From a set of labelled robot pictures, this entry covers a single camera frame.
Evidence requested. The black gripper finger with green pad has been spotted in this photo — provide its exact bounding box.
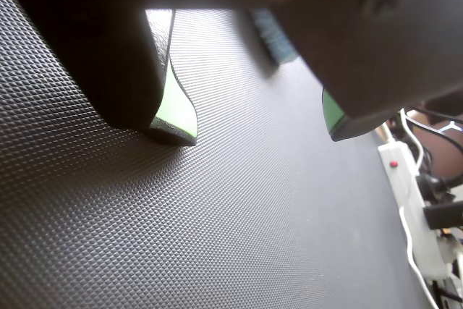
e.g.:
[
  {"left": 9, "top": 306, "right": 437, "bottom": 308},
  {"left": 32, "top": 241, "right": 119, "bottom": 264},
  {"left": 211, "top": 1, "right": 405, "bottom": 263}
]
[
  {"left": 0, "top": 0, "right": 199, "bottom": 147},
  {"left": 252, "top": 0, "right": 463, "bottom": 143}
]

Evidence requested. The small black box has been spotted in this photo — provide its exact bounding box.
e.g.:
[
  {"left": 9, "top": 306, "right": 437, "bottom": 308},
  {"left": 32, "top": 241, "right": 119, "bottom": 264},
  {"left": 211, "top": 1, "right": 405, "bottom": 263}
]
[{"left": 249, "top": 8, "right": 301, "bottom": 68}]

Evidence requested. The white power strip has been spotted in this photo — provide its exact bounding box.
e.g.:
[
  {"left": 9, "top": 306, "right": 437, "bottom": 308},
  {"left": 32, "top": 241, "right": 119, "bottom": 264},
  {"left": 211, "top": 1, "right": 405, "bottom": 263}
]
[{"left": 378, "top": 141, "right": 457, "bottom": 282}]

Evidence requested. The black power plug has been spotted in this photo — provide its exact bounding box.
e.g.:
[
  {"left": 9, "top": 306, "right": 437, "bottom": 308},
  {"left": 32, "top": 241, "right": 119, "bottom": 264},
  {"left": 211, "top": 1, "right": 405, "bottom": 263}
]
[
  {"left": 423, "top": 200, "right": 463, "bottom": 231},
  {"left": 415, "top": 173, "right": 463, "bottom": 200}
]

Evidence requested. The large black textured mat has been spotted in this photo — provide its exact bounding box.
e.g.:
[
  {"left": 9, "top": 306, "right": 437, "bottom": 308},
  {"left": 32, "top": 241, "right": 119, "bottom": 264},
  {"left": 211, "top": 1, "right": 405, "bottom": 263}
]
[{"left": 0, "top": 0, "right": 432, "bottom": 309}]

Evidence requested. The white cable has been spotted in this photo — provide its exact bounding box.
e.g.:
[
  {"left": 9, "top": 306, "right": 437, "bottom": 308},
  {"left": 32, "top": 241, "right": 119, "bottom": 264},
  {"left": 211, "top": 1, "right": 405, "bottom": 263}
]
[
  {"left": 399, "top": 107, "right": 426, "bottom": 174},
  {"left": 398, "top": 206, "right": 441, "bottom": 309}
]

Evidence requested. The black cable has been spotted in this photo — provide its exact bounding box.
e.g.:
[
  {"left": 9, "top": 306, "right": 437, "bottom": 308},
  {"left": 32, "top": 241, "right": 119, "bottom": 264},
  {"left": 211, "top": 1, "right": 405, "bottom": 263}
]
[{"left": 407, "top": 106, "right": 463, "bottom": 160}]

